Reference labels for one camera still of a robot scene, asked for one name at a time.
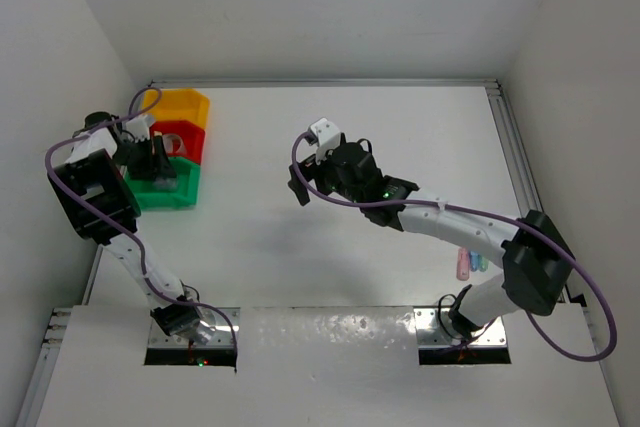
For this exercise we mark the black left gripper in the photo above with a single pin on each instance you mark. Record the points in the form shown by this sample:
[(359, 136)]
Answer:
[(156, 164)]

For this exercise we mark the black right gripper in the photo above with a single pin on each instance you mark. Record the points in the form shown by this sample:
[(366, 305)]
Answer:
[(317, 170)]

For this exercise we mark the clear tape roll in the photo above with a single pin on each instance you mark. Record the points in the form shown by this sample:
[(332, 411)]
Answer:
[(174, 145)]

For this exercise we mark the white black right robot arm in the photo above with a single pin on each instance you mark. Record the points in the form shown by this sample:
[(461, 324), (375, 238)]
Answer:
[(526, 249)]

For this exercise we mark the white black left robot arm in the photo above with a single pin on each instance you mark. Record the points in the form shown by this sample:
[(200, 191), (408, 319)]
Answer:
[(116, 169)]

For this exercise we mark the green plastic bin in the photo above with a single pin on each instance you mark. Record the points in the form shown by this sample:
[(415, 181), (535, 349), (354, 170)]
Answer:
[(184, 195)]

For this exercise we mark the red plastic bin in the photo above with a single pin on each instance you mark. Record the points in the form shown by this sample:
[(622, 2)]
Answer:
[(193, 136)]

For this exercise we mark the yellow plastic bin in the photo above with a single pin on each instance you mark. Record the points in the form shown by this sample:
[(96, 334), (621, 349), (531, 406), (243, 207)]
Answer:
[(182, 104)]

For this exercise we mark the pink clip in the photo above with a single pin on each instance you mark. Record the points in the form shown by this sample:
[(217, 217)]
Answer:
[(463, 266)]

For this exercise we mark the blue clip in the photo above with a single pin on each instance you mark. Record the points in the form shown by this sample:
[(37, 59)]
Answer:
[(475, 261)]

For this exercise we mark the green clip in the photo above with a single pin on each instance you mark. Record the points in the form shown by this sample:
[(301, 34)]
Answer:
[(482, 264)]

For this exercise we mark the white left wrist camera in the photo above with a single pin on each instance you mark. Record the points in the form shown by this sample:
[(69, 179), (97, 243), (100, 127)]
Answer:
[(139, 127)]

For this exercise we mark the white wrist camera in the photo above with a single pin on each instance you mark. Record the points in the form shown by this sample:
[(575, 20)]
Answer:
[(325, 136), (139, 127)]

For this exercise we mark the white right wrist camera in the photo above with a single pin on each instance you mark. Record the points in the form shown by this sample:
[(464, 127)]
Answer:
[(325, 136)]

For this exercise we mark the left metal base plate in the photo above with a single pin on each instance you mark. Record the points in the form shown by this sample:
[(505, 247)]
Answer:
[(213, 333)]

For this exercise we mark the metal base plate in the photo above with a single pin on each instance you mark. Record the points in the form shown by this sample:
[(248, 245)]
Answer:
[(213, 333), (431, 335)]

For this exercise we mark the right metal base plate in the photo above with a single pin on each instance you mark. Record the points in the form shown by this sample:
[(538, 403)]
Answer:
[(431, 335)]

